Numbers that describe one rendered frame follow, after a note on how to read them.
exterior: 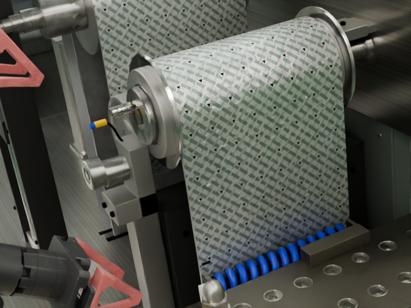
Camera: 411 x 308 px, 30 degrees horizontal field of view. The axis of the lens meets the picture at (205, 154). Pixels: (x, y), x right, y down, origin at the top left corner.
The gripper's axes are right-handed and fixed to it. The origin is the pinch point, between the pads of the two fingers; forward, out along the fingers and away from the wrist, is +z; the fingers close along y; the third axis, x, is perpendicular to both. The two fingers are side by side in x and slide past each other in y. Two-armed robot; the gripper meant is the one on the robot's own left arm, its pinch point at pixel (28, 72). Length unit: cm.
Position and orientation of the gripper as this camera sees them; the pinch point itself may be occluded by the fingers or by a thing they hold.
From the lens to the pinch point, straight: 90.9
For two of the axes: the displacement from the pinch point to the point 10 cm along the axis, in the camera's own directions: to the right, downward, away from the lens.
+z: 7.6, 3.5, 5.5
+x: 4.7, -8.8, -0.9
